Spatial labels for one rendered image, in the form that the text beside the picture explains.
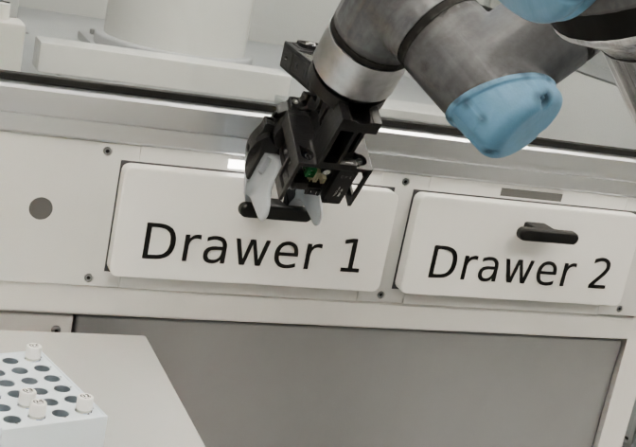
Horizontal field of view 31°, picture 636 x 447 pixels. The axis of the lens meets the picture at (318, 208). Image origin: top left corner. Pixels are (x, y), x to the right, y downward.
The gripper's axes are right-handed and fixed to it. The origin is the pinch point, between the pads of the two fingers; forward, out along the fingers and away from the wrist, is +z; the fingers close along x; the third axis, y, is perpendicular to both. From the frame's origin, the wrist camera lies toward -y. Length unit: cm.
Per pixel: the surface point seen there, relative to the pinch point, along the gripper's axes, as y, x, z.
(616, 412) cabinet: 11, 52, 22
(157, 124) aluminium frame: -5.8, -11.5, -2.5
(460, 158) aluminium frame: -5.7, 21.8, -2.6
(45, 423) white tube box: 27.3, -24.0, -5.2
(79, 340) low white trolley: 9.7, -17.0, 11.8
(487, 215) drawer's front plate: -0.9, 25.5, 0.6
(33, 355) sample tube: 18.2, -23.5, 0.6
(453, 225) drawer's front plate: 0.0, 21.6, 1.8
